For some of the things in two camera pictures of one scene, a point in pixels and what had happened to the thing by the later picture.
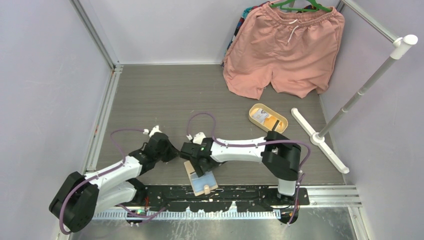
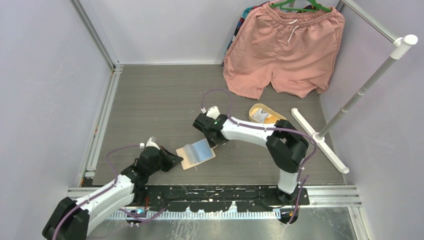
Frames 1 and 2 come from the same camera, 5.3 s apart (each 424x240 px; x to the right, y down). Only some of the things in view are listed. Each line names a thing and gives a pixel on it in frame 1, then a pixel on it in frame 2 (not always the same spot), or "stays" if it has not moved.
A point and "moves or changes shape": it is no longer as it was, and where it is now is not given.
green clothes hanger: [319, 8] stays
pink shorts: [296, 50] stays
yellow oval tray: [267, 119] stays
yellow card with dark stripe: [272, 123] stays
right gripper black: [200, 170] to [212, 144]
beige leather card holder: [204, 183] moves or changes shape
